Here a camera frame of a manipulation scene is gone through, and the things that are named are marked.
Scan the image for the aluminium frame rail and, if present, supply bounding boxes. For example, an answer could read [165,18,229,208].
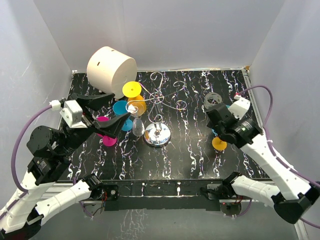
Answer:
[59,69,311,224]

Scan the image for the chrome wine glass rack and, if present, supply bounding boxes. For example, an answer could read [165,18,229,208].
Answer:
[138,71,187,148]

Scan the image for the grey tape roll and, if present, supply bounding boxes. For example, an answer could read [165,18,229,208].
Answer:
[203,92,222,110]

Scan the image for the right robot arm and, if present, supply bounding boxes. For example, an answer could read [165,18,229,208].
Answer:
[205,103,320,224]

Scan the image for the orange wine glass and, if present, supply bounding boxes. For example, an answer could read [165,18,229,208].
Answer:
[211,136,228,151]
[122,81,147,117]

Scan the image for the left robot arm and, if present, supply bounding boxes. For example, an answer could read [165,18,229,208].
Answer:
[0,93,130,240]

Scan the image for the magenta plastic wine glass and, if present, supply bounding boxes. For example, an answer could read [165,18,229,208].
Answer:
[97,116,118,147]

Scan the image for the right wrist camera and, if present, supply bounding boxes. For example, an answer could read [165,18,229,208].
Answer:
[228,93,251,120]

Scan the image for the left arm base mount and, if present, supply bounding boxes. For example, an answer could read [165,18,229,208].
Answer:
[81,184,119,219]

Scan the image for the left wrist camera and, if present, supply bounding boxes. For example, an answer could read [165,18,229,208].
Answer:
[49,100,87,129]

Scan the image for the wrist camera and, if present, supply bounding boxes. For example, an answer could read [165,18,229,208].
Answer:
[49,100,87,129]
[228,93,251,120]

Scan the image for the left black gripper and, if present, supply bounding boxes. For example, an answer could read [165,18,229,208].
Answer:
[60,92,132,156]

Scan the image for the white cylindrical container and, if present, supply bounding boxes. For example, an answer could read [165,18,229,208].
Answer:
[86,46,137,99]

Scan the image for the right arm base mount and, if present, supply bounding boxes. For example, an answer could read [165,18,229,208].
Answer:
[200,184,252,219]

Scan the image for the clear wine glass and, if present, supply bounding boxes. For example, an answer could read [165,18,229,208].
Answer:
[126,100,146,137]

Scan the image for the blue plastic wine glass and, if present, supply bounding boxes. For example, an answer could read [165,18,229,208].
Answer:
[112,100,133,132]

